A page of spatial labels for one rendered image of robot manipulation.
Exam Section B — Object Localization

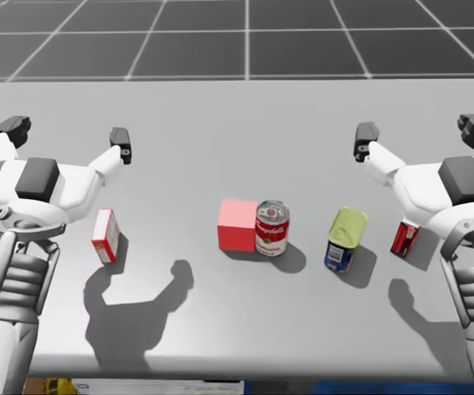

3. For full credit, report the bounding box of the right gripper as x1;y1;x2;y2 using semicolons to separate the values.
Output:
352;114;474;238

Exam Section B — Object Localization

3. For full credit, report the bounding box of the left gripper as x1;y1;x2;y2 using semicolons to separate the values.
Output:
0;116;133;225

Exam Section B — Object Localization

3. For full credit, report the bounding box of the pink cube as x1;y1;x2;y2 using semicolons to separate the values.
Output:
216;198;259;253

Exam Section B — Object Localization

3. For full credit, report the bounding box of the red and white carton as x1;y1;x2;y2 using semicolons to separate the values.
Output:
91;207;122;264

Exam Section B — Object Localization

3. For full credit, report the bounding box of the red and white can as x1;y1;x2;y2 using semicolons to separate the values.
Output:
254;199;290;258

